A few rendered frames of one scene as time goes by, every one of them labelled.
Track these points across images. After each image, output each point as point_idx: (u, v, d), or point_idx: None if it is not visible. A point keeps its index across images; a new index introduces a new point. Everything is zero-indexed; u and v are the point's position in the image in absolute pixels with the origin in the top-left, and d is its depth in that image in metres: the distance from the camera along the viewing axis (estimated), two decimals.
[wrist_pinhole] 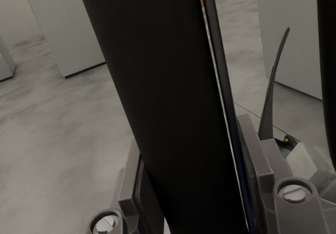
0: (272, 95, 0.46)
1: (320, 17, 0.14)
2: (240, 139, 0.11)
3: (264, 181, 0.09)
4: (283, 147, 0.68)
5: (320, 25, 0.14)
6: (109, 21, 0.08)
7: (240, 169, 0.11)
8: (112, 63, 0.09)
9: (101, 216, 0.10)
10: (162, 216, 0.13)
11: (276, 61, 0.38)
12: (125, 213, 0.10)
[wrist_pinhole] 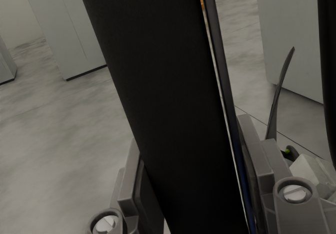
0: None
1: (321, 17, 0.14)
2: (240, 139, 0.11)
3: (264, 181, 0.09)
4: (284, 158, 0.69)
5: (320, 25, 0.14)
6: (108, 20, 0.08)
7: (240, 169, 0.11)
8: (112, 62, 0.09)
9: (101, 216, 0.10)
10: (162, 216, 0.13)
11: None
12: (125, 213, 0.10)
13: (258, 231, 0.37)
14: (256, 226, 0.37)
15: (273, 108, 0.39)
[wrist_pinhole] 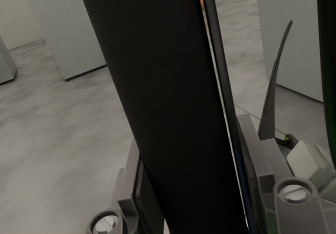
0: None
1: (320, 17, 0.14)
2: (240, 138, 0.11)
3: (264, 181, 0.09)
4: (283, 146, 0.67)
5: (320, 25, 0.14)
6: (108, 18, 0.08)
7: (240, 168, 0.11)
8: (112, 61, 0.09)
9: (101, 216, 0.10)
10: (162, 216, 0.13)
11: None
12: (125, 213, 0.10)
13: None
14: None
15: (270, 83, 0.37)
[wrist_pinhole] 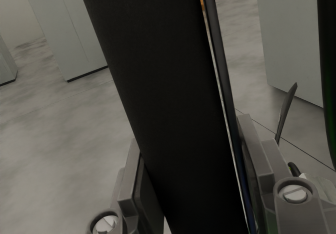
0: None
1: (320, 16, 0.14)
2: (239, 138, 0.11)
3: (264, 181, 0.09)
4: None
5: (320, 24, 0.14)
6: (109, 20, 0.08)
7: (240, 167, 0.11)
8: (112, 61, 0.09)
9: (101, 216, 0.10)
10: (162, 216, 0.13)
11: None
12: (125, 213, 0.10)
13: None
14: None
15: None
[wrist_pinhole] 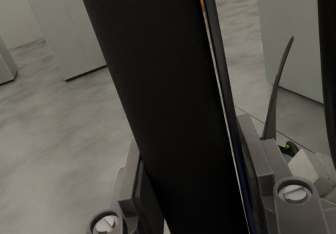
0: None
1: (321, 17, 0.14)
2: (240, 138, 0.11)
3: (264, 181, 0.09)
4: (284, 153, 0.68)
5: (320, 25, 0.14)
6: (108, 18, 0.08)
7: (240, 168, 0.11)
8: (111, 61, 0.09)
9: (101, 216, 0.10)
10: (162, 216, 0.13)
11: None
12: (125, 213, 0.10)
13: None
14: None
15: None
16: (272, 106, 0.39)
